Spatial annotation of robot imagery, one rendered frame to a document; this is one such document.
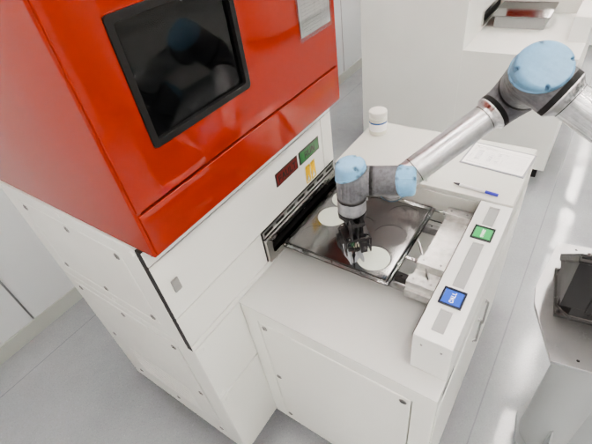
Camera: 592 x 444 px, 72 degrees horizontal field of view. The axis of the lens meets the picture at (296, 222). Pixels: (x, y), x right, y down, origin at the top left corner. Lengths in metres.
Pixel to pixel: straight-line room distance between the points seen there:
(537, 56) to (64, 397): 2.35
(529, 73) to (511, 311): 1.53
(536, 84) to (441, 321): 0.57
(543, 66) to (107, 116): 0.87
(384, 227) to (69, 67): 0.98
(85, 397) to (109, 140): 1.78
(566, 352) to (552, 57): 0.70
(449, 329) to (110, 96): 0.86
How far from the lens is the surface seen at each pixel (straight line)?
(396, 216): 1.40
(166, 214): 0.90
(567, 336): 1.30
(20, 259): 2.60
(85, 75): 0.76
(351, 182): 0.99
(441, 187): 1.43
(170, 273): 1.05
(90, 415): 2.35
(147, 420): 2.19
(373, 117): 1.67
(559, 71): 1.06
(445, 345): 1.02
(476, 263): 1.20
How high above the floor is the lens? 1.82
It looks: 41 degrees down
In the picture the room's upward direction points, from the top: 10 degrees counter-clockwise
